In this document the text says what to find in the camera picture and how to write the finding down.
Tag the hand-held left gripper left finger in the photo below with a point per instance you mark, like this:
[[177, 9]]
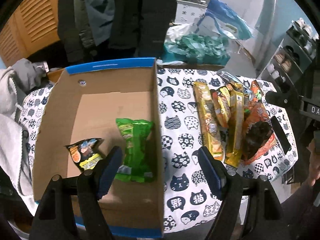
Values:
[[110, 172]]

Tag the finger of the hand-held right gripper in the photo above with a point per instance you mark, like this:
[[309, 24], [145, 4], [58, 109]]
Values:
[[280, 98]]

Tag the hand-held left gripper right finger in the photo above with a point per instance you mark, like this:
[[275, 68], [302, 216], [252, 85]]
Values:
[[210, 175]]

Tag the orange green snack packet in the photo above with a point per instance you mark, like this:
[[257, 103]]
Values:
[[256, 90]]

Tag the black snack packet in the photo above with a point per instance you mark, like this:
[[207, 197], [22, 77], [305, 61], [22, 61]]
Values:
[[85, 152]]

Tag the large orange snack packet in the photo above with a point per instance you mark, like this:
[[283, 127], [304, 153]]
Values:
[[260, 130]]

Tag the gold snack packet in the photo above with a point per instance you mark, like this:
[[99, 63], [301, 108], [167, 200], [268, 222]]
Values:
[[236, 130]]

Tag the long yellow snack packet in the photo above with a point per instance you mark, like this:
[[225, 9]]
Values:
[[207, 120]]

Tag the small orange yellow snack packet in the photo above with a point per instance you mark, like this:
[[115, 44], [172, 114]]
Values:
[[222, 107]]

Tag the cardboard box with blue edge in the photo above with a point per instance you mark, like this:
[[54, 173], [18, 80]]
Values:
[[100, 110]]

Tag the person's right forearm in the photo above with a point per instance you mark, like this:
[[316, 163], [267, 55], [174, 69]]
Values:
[[305, 205]]

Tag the black smartphone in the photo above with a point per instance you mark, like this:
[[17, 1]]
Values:
[[281, 135]]

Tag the grey shoe rack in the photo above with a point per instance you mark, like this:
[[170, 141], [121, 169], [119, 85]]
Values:
[[292, 52]]

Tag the clear plastic wrapper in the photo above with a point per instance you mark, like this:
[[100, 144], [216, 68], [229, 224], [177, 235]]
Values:
[[230, 77]]

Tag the cat print tablecloth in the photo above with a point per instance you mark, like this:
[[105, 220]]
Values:
[[180, 120]]

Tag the green plastic bags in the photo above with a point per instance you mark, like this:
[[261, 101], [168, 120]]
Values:
[[197, 48]]

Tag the blue plastic bag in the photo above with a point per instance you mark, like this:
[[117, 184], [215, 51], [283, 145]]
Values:
[[225, 17]]

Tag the white fleece blanket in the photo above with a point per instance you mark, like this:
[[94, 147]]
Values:
[[12, 135]]

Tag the small brown cardboard box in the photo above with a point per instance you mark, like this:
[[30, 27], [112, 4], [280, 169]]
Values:
[[55, 75]]

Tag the white plastic bag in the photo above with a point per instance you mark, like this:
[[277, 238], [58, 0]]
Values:
[[180, 32]]

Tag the white patterned appliance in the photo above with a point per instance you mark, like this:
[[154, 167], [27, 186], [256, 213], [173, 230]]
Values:
[[187, 10]]

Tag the grey hooded garment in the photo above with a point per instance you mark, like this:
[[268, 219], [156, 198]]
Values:
[[27, 72]]

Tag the dark olive hanging jacket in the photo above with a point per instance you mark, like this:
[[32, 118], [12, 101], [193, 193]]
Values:
[[72, 20]]

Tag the grey blue hanging garment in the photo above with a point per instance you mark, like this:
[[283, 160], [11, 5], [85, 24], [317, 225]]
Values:
[[100, 7]]

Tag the wooden louvered cabinet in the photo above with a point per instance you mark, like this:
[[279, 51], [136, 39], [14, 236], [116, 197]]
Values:
[[37, 17]]

